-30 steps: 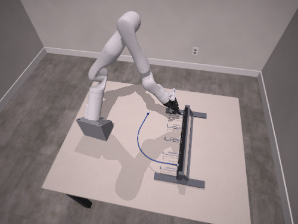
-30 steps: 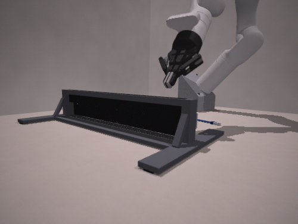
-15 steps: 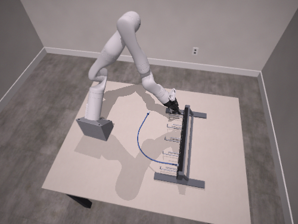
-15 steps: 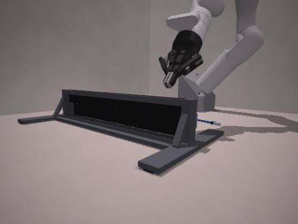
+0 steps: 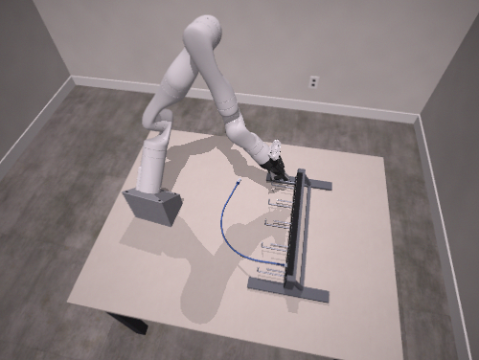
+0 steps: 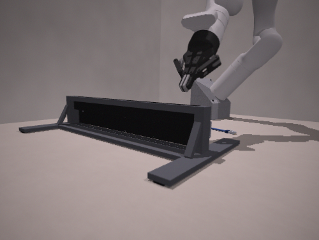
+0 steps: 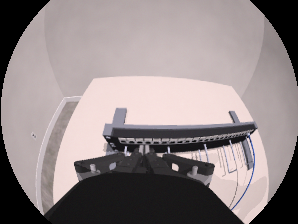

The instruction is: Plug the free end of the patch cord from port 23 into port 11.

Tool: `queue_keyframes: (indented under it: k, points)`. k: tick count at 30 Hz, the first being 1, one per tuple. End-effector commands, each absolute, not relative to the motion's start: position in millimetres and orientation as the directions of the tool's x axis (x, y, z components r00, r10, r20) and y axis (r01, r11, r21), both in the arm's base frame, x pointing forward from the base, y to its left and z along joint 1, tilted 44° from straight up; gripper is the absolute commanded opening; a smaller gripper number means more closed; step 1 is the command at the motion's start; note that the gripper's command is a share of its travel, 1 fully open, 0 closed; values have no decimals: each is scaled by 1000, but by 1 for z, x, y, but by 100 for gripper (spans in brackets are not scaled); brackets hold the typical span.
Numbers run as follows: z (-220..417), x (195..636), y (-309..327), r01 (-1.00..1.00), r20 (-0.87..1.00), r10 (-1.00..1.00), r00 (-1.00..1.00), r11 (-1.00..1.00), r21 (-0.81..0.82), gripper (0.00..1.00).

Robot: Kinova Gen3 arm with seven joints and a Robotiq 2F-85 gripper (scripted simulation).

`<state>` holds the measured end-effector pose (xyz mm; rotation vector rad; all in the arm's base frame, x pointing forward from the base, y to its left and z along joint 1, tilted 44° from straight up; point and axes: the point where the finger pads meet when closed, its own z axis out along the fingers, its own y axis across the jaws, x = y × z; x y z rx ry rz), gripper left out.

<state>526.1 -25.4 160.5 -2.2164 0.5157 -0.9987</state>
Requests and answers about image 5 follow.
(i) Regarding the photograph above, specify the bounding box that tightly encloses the dark grey rack frame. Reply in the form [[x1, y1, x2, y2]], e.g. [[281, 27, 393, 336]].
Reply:
[[247, 169, 332, 303]]

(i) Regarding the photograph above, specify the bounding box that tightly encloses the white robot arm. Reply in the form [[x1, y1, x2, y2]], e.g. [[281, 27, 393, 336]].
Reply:
[[136, 15, 281, 193]]

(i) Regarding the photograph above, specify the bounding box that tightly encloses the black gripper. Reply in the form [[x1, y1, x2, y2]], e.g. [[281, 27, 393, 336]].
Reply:
[[260, 155, 289, 181]]

